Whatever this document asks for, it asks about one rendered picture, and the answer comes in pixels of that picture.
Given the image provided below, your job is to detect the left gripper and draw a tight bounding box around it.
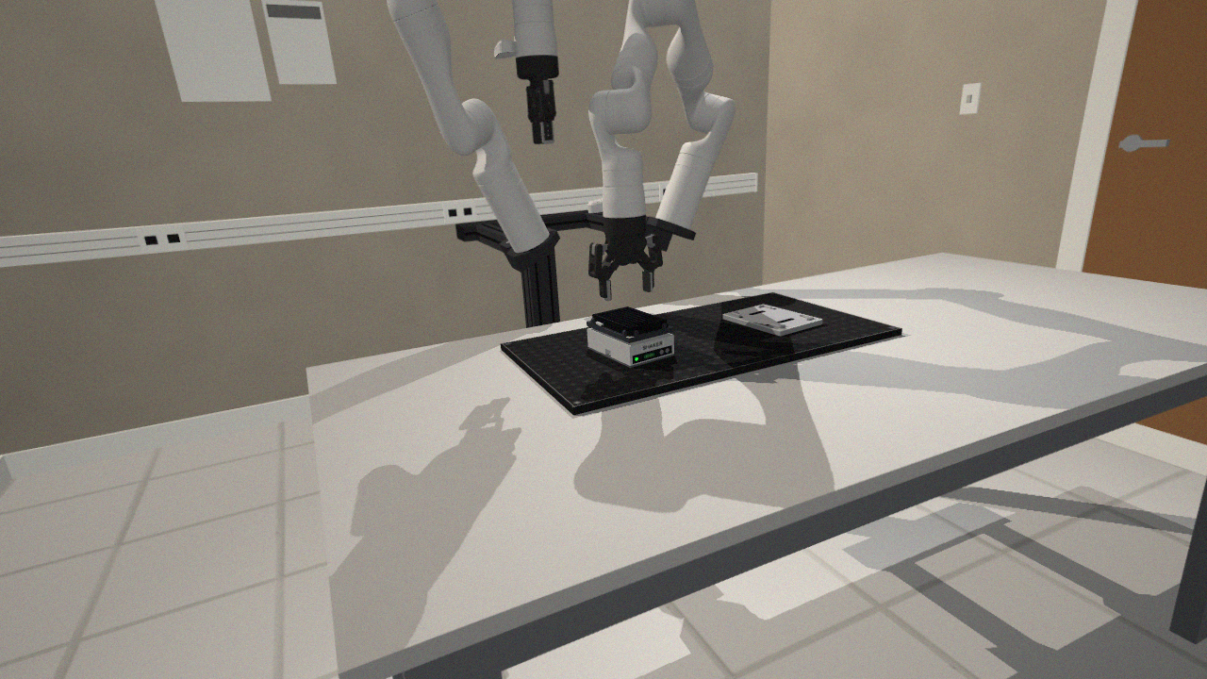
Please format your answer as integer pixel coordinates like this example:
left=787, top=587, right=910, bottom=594
left=588, top=213, right=663, bottom=302

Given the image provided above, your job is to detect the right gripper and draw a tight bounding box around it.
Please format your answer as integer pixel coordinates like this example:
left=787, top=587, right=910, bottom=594
left=517, top=55, right=559, bottom=144

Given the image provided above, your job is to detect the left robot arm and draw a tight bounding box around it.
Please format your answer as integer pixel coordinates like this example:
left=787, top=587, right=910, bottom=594
left=587, top=0, right=736, bottom=230

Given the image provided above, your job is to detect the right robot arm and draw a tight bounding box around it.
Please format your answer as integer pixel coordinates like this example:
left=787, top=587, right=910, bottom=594
left=387, top=0, right=556, bottom=253

